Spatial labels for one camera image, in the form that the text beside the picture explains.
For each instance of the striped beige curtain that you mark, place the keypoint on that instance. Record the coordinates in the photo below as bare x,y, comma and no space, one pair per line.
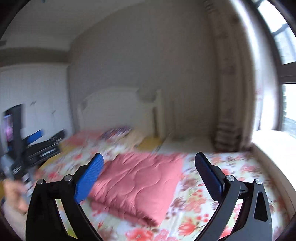
236,103

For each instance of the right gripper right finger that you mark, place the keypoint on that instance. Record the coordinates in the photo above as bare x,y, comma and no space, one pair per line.
254,219

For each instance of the window with dark frame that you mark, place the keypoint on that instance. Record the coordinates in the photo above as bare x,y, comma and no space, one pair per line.
280,26

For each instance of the beige plush pillow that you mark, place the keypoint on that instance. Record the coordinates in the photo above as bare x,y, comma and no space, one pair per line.
134,138

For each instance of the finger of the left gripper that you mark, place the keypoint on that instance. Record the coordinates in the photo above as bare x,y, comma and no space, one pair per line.
33,137

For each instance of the yellow pillow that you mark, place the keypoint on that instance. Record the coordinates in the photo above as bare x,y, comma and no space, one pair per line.
150,144

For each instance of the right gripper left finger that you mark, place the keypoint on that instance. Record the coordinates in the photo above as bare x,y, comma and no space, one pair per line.
43,218

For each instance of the floral bed sheet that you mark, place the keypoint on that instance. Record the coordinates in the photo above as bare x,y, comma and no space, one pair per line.
192,206

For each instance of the white wardrobe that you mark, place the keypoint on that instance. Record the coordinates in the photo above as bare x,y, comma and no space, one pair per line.
42,89

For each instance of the person's left hand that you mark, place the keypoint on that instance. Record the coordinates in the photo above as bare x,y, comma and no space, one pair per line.
13,192

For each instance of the colourful patterned pillow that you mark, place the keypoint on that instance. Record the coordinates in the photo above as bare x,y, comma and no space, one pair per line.
116,133

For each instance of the pink quilted down jacket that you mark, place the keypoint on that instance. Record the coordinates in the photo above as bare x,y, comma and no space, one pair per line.
137,187

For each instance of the white headboard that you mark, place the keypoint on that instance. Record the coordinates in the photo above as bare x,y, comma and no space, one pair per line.
121,106

